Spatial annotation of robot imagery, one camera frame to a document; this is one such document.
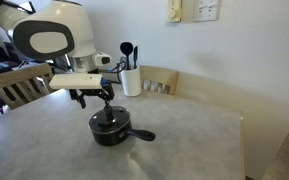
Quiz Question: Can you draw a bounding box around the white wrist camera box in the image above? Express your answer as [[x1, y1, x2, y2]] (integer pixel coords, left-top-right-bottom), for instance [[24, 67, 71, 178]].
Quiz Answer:
[[48, 73, 104, 91]]

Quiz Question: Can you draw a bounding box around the white light switch plate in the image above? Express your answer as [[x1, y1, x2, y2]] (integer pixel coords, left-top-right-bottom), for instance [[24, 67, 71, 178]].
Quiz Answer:
[[193, 0, 220, 23]]

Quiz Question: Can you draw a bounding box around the black pot with handle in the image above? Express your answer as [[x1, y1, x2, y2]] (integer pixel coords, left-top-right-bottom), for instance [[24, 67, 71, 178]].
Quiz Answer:
[[88, 113, 157, 147]]

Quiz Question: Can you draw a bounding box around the wooden chair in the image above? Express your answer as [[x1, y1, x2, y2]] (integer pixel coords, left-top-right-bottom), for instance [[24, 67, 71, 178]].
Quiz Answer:
[[138, 64, 180, 97], [0, 63, 56, 111]]

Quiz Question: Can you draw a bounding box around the beige wall thermostat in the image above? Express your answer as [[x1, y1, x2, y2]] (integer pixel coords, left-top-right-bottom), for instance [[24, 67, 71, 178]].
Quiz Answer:
[[166, 0, 184, 24]]

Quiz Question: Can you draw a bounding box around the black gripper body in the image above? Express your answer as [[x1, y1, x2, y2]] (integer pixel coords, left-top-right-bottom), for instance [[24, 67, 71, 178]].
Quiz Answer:
[[68, 81, 116, 101]]

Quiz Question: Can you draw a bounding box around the white cylindrical utensil holder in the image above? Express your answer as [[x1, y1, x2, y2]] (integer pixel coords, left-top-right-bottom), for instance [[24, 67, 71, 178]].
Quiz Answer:
[[119, 65, 143, 98]]

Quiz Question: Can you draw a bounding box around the black spatula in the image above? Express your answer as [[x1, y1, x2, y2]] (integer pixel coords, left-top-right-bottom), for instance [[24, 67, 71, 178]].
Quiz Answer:
[[132, 45, 140, 70]]

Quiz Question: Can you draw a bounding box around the glass lid with black knob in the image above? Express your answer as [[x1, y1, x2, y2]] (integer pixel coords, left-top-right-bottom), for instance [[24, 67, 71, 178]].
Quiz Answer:
[[88, 105, 131, 135]]

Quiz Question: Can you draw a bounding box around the black camera cable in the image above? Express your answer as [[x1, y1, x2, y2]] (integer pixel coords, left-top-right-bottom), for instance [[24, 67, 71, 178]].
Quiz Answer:
[[103, 59, 127, 85]]

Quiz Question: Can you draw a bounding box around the black ladle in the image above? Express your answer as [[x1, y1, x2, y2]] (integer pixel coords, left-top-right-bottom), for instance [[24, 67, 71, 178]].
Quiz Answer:
[[119, 41, 135, 71]]

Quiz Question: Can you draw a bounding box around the metal wire whisk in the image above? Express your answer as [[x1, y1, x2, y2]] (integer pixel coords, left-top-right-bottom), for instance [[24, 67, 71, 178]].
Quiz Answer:
[[118, 57, 129, 71]]

